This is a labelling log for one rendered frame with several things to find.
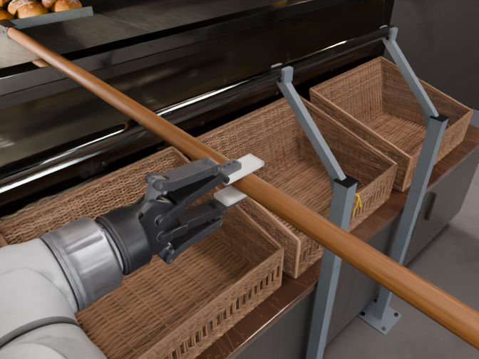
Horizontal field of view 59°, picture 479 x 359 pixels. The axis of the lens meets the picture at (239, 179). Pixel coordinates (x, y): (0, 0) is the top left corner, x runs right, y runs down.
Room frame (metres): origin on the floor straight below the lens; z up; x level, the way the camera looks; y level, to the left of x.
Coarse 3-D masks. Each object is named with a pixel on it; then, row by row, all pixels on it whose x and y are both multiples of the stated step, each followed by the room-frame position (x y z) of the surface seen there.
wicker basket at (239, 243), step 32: (160, 160) 1.10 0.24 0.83; (96, 192) 0.94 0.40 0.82; (0, 224) 0.77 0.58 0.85; (32, 224) 0.81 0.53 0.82; (64, 224) 0.85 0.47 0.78; (224, 224) 0.97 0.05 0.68; (256, 224) 0.88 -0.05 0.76; (192, 256) 0.92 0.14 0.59; (224, 256) 0.92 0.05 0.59; (256, 256) 0.87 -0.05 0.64; (128, 288) 0.79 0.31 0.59; (160, 288) 0.80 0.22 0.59; (192, 288) 0.79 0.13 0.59; (224, 288) 0.80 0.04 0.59; (256, 288) 0.80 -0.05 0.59; (96, 320) 0.69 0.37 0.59; (160, 320) 0.69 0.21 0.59; (192, 320) 0.59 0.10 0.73; (224, 320) 0.66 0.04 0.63; (128, 352) 0.60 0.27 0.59; (160, 352) 0.53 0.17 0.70; (192, 352) 0.59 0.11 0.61
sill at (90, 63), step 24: (288, 0) 1.61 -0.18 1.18; (312, 0) 1.62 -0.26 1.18; (336, 0) 1.73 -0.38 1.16; (192, 24) 1.30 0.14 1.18; (216, 24) 1.31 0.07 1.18; (240, 24) 1.38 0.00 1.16; (96, 48) 1.08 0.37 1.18; (120, 48) 1.08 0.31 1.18; (144, 48) 1.13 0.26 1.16; (168, 48) 1.18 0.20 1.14; (0, 72) 0.91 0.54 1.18; (24, 72) 0.92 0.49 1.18; (48, 72) 0.95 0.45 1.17
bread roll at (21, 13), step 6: (24, 6) 1.30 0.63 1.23; (30, 6) 1.31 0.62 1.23; (36, 6) 1.32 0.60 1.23; (42, 6) 1.33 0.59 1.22; (18, 12) 1.29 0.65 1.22; (24, 12) 1.29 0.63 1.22; (30, 12) 1.30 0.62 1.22; (36, 12) 1.31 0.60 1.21; (42, 12) 1.32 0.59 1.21; (48, 12) 1.34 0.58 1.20; (18, 18) 1.28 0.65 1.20
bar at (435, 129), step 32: (384, 32) 1.26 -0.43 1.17; (288, 64) 0.98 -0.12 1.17; (192, 96) 0.80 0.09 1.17; (224, 96) 0.83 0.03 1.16; (288, 96) 0.94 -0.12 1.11; (416, 96) 1.20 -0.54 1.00; (128, 128) 0.67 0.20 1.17; (32, 160) 0.56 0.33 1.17; (64, 160) 0.59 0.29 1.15; (352, 192) 0.80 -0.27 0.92; (416, 192) 1.13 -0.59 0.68; (320, 288) 0.81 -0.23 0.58; (384, 288) 1.13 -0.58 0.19; (320, 320) 0.79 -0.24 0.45; (384, 320) 1.12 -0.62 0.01; (320, 352) 0.80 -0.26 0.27
